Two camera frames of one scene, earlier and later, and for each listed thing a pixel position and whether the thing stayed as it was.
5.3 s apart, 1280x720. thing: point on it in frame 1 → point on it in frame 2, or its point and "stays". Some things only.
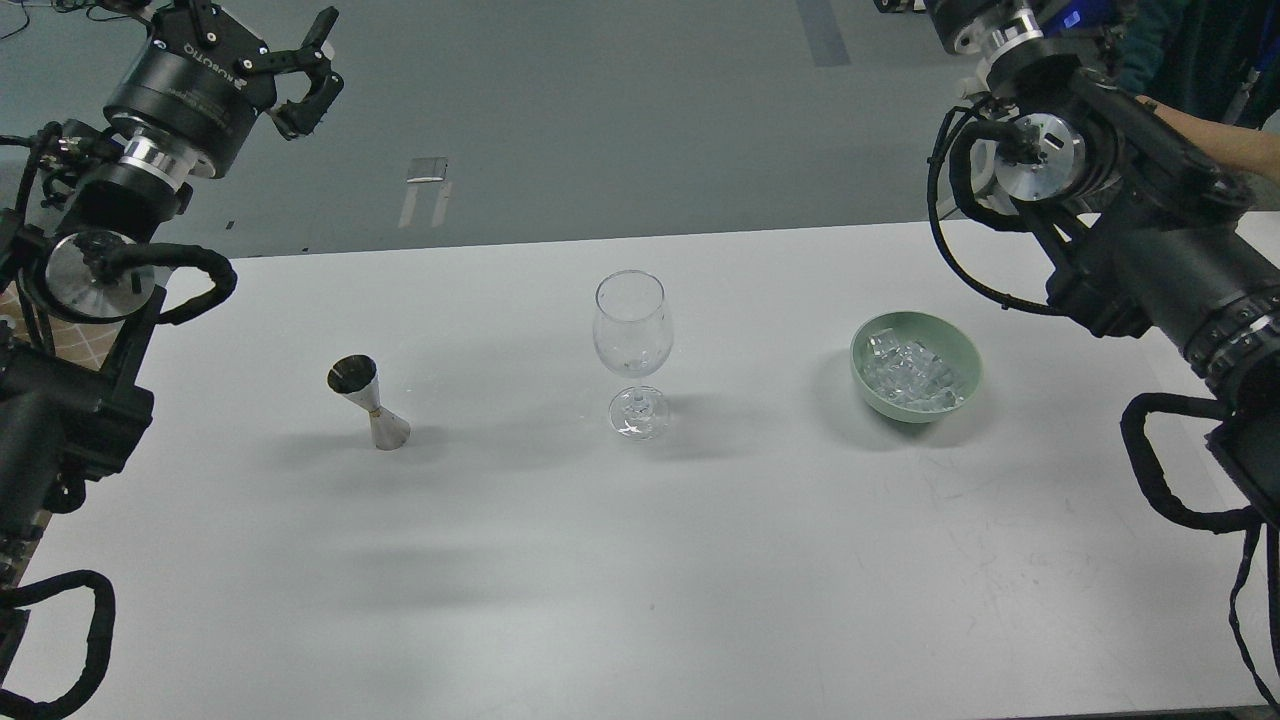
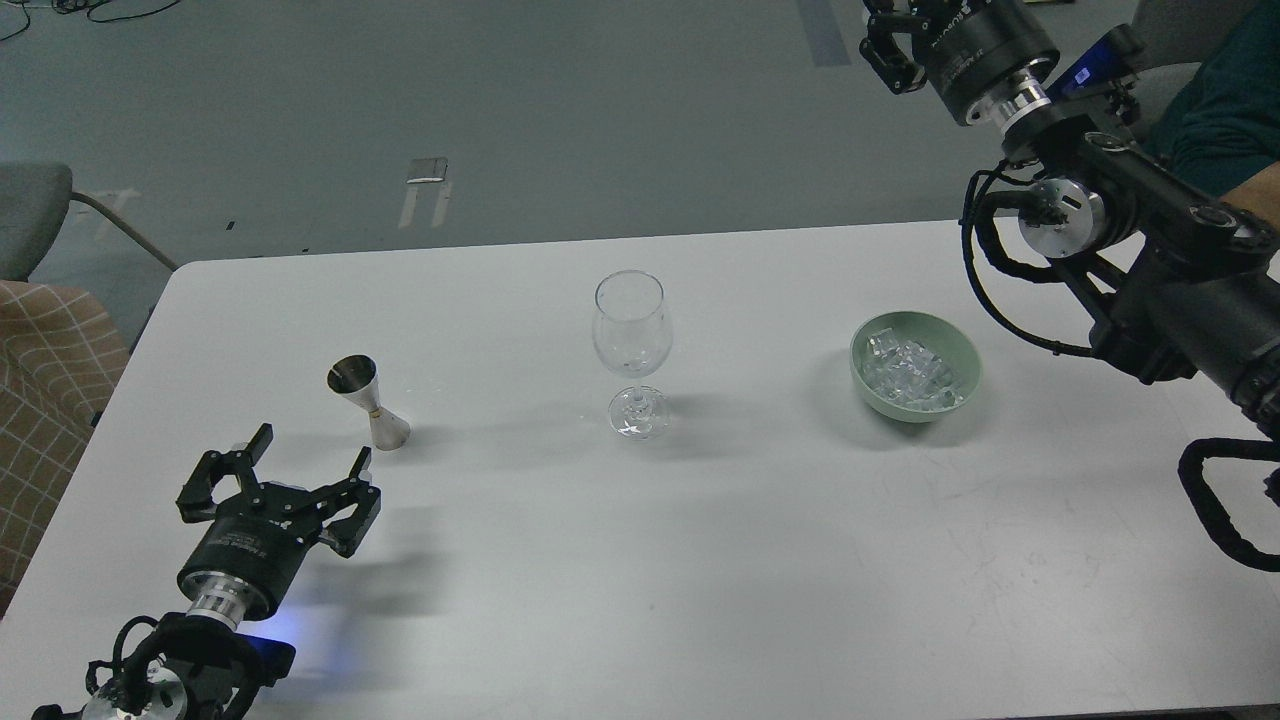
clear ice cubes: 909,372 stays
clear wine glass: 633,331 stays
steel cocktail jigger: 357,376 stays
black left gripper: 201,77 → 244,560
